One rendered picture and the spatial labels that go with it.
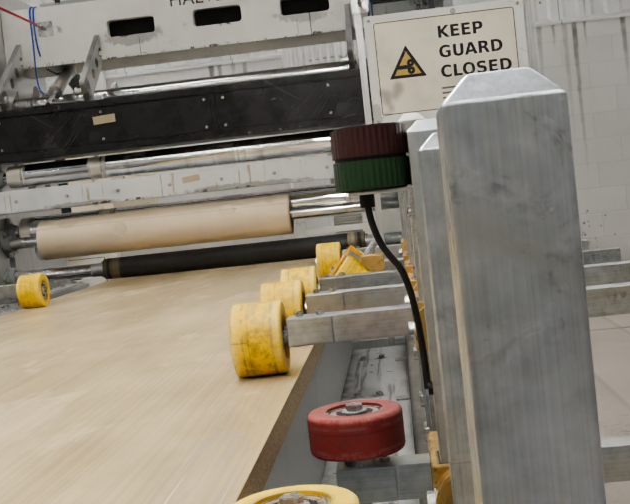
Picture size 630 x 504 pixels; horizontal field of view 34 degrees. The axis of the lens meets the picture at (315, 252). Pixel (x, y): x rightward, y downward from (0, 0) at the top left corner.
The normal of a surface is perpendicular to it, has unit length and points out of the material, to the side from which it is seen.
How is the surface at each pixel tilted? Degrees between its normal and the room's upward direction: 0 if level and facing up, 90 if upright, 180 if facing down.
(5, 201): 90
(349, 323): 90
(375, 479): 90
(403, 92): 90
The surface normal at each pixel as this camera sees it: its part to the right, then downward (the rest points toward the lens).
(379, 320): -0.07, 0.06
